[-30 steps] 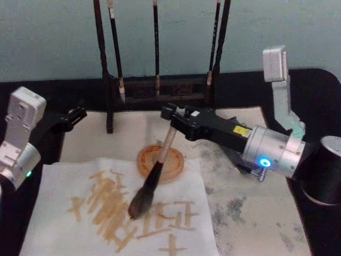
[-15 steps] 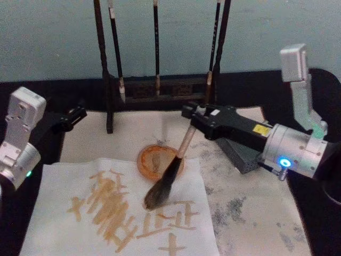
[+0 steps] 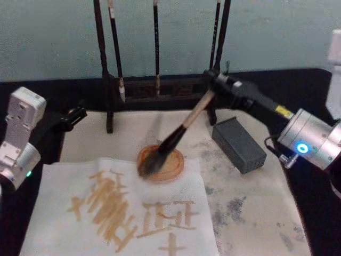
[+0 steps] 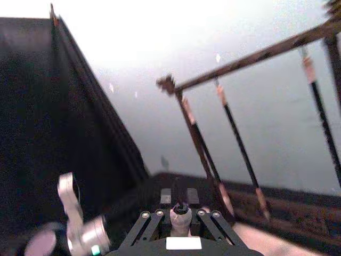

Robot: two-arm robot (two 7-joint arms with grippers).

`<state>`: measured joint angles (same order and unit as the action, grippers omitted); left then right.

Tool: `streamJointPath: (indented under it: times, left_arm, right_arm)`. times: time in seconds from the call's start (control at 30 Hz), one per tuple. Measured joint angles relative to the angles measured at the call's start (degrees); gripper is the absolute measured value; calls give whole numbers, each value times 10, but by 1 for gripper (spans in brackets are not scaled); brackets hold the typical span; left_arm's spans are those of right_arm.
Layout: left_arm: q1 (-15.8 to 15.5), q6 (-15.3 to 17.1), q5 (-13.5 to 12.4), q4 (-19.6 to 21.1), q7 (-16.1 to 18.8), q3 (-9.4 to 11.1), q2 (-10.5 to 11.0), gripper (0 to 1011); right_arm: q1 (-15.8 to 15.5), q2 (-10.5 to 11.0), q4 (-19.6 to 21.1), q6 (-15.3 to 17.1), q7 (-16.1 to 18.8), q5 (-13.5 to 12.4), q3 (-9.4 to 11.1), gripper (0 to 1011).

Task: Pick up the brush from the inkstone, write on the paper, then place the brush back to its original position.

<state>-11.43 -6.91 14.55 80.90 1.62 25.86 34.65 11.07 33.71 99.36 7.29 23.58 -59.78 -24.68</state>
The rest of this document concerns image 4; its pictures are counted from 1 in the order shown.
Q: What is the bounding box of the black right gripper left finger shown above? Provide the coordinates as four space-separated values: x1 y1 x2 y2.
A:
123 188 173 247

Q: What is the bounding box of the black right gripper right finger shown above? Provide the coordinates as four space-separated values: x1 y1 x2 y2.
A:
186 188 243 246

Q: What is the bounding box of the small white plastic piece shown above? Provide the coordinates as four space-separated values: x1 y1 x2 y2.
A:
169 204 192 238

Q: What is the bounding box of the black rack with steel bars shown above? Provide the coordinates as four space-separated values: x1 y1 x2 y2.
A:
156 0 341 227

